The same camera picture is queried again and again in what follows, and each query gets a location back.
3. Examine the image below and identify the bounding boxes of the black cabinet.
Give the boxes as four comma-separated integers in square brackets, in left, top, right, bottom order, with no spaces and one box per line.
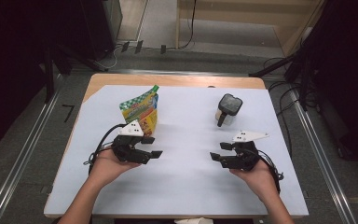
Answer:
[79,0,124,62]

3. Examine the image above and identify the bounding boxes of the metal floor rail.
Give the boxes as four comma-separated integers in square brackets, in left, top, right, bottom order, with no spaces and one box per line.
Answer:
[0,89,61,224]
[288,88,358,224]

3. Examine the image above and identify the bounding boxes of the person's left hand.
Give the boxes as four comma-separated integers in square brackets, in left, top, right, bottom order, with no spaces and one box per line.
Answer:
[88,148,143,190]

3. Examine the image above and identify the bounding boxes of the dark curtain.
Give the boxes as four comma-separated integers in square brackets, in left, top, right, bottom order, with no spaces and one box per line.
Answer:
[292,0,358,171]
[0,0,85,155]

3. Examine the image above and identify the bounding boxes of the wooden table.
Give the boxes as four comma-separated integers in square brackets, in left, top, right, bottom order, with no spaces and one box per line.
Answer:
[43,73,310,219]

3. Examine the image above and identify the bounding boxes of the black stand legs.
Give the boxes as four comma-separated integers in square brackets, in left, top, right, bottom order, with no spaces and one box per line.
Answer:
[41,43,108,105]

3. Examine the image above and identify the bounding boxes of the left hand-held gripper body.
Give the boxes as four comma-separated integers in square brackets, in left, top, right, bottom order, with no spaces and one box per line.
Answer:
[111,119,153,165]

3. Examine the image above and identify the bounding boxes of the yellow green seasoning pouch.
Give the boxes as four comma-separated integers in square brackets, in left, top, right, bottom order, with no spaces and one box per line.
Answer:
[118,84,160,137]

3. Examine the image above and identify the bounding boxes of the hanging black cable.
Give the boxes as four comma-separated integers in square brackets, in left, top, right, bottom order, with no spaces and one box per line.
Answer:
[179,0,198,50]

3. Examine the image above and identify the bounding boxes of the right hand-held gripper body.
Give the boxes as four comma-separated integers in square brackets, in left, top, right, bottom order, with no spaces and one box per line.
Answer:
[223,130,270,172]

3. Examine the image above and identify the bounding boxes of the white floor cable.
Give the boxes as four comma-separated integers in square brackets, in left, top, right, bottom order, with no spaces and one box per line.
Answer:
[97,45,122,70]

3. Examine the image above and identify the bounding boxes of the left hand-held gripper black cable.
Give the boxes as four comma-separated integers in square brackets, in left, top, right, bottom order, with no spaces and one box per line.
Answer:
[88,123,129,175]

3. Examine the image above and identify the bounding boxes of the hand-held gripper black cable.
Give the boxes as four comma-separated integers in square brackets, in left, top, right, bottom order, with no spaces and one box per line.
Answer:
[255,148,285,194]
[88,123,129,175]

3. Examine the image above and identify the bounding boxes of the right hand-held gripper black cable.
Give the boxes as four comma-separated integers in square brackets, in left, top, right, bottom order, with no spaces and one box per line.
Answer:
[255,148,285,194]

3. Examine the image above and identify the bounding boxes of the person's right hand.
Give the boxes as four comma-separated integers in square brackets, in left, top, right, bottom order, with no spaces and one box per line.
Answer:
[228,158,282,203]

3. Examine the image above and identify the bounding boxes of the black stand leg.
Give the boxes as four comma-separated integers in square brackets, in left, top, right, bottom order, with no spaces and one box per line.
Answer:
[248,52,296,78]

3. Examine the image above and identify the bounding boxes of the wooden frame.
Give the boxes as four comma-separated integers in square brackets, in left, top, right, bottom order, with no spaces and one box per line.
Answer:
[175,0,327,58]

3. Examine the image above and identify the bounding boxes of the white cloth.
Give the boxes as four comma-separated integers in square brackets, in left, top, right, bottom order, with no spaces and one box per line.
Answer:
[173,217,214,224]

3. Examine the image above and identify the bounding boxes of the glass jar with black lid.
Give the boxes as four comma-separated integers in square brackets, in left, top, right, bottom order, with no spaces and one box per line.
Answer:
[214,92,244,128]

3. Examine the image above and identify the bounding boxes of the black floor cables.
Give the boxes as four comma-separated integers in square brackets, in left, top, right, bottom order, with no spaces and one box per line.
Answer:
[262,55,321,160]

